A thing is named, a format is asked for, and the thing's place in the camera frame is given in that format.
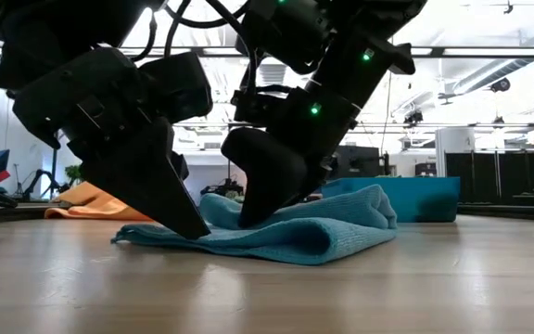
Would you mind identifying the black cabinet row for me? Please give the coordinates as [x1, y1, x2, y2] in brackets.
[445, 151, 534, 203]

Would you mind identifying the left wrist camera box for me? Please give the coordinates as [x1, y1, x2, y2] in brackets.
[139, 50, 214, 125]

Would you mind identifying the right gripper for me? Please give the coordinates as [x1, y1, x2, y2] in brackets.
[221, 81, 362, 229]

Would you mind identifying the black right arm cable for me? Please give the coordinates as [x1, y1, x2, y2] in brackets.
[164, 0, 296, 96]

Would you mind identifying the long ceiling light strip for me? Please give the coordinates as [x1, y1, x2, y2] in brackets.
[0, 45, 534, 59]

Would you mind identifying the turquoise microfiber towel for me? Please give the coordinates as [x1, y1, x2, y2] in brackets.
[110, 184, 399, 266]

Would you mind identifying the white pillar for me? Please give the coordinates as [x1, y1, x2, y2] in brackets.
[435, 127, 477, 177]

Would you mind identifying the small background potted plant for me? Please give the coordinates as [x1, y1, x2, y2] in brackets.
[65, 164, 83, 186]

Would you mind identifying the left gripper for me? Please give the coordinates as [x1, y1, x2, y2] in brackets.
[12, 47, 211, 240]

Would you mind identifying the black background rig frame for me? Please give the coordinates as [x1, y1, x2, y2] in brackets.
[226, 121, 249, 186]

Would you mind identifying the orange microfiber towel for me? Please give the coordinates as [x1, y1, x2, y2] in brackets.
[44, 180, 155, 222]

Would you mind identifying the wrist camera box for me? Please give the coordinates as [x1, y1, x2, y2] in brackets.
[232, 85, 296, 127]
[139, 50, 214, 125]

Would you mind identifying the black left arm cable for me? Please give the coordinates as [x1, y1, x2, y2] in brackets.
[130, 0, 194, 64]

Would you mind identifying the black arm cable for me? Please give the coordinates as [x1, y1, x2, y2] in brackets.
[130, 0, 194, 64]
[164, 0, 296, 96]

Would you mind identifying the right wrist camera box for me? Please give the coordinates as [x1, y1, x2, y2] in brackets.
[232, 85, 296, 127]

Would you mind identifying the teal plastic basket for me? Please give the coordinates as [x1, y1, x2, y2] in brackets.
[321, 175, 462, 224]

